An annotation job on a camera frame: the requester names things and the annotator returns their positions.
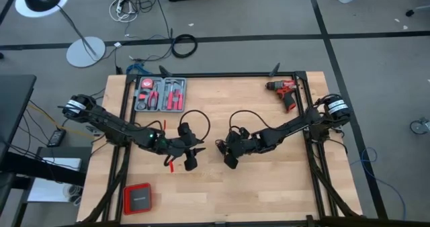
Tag coiled black floor cable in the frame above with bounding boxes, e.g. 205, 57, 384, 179
171, 34, 198, 59

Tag blue cable bundle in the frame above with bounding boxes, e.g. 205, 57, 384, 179
126, 62, 154, 76

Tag black aluminium frame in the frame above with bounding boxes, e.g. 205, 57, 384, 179
79, 71, 363, 227

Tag red-handled pliers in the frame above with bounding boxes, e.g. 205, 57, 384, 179
146, 89, 160, 111

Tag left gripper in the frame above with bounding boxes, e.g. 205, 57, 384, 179
164, 121, 207, 172

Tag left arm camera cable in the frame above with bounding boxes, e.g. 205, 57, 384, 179
180, 109, 212, 142

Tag red-handled hammer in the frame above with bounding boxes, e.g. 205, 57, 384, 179
164, 80, 184, 111

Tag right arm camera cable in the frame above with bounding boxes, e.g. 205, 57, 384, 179
228, 109, 269, 131

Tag grey metal bracket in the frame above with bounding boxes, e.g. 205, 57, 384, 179
85, 125, 105, 136

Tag red black cordless drill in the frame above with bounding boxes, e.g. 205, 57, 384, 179
265, 79, 298, 114

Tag grey caster wheel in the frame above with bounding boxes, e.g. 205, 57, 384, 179
409, 117, 430, 136

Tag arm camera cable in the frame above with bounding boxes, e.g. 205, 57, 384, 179
180, 109, 212, 142
228, 109, 269, 131

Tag floor lamp with grey base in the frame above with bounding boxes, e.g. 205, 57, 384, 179
15, 0, 107, 69

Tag black power adapter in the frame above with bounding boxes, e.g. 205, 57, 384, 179
46, 128, 67, 148

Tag office chair base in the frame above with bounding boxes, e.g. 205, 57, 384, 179
404, 0, 430, 18

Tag grey tool kit case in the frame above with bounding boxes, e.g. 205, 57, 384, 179
133, 76, 187, 113

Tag long black floor cable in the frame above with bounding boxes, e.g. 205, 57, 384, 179
147, 0, 174, 40

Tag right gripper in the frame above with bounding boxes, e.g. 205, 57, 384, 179
216, 128, 263, 170

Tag blue floor cable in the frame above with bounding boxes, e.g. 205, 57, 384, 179
349, 147, 407, 221

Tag white box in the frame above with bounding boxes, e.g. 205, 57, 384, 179
26, 156, 84, 203

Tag black stand beam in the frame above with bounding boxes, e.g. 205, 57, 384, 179
0, 151, 87, 227

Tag black desk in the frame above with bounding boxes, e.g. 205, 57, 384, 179
0, 74, 37, 164

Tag yellow floor cable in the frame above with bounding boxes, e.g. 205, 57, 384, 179
26, 102, 95, 139

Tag red-rimmed black box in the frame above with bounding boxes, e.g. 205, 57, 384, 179
122, 182, 153, 216

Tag white power strip cable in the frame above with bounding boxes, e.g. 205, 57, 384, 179
109, 0, 139, 23

